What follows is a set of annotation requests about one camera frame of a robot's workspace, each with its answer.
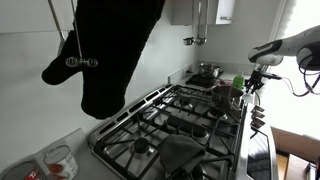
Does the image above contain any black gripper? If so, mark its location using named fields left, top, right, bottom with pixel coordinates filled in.
left=245, top=64, right=269, bottom=95

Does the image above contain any green plastic bottle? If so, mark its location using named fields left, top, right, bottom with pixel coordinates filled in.
left=232, top=71, right=245, bottom=91

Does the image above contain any silver stove knob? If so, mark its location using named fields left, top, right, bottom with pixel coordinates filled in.
left=250, top=118, right=267, bottom=130
left=252, top=110, right=266, bottom=120
left=253, top=104, right=266, bottom=113

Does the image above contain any large steel pot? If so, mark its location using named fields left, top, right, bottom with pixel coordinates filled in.
left=210, top=85, right=245, bottom=113

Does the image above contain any pink cloth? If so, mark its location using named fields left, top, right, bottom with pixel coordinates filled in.
left=215, top=78, right=234, bottom=88

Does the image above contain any small steel pot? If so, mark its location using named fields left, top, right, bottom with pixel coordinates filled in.
left=198, top=63, right=224, bottom=79

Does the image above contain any black hot plate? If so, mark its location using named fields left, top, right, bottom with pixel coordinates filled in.
left=185, top=73, right=218, bottom=89

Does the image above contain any wooden board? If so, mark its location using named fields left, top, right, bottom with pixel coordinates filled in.
left=271, top=127, right=320, bottom=164

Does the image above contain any hanging steel ladle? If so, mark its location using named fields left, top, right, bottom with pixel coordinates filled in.
left=194, top=0, right=210, bottom=47

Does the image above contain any hanging steel measuring scoop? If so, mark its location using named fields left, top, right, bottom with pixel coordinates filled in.
left=182, top=0, right=196, bottom=46

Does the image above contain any stainless gas stove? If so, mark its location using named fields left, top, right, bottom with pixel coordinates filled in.
left=87, top=83, right=279, bottom=180

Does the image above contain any grey pot holder cloth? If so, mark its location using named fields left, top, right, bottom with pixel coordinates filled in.
left=159, top=133, right=207, bottom=174

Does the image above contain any black oven mitt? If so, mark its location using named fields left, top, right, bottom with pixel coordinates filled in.
left=41, top=0, right=167, bottom=120

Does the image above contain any white labelled tomato can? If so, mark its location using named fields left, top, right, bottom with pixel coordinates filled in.
left=44, top=144, right=80, bottom=180

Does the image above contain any thin grey hanging rod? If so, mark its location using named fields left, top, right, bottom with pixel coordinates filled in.
left=48, top=0, right=67, bottom=41

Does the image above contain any red labelled tin can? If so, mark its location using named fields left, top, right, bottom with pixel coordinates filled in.
left=1, top=160, right=44, bottom=180

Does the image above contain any dark appliance power cable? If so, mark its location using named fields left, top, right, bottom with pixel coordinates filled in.
left=254, top=90, right=262, bottom=106

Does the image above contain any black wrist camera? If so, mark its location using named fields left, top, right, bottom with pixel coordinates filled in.
left=261, top=72, right=283, bottom=81

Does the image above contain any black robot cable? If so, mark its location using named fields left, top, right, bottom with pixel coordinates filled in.
left=281, top=49, right=320, bottom=98

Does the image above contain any wire coil whisk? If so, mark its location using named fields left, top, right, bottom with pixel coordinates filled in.
left=64, top=0, right=100, bottom=69

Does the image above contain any white wall cabinet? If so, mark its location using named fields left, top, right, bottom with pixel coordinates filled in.
left=0, top=0, right=76, bottom=34

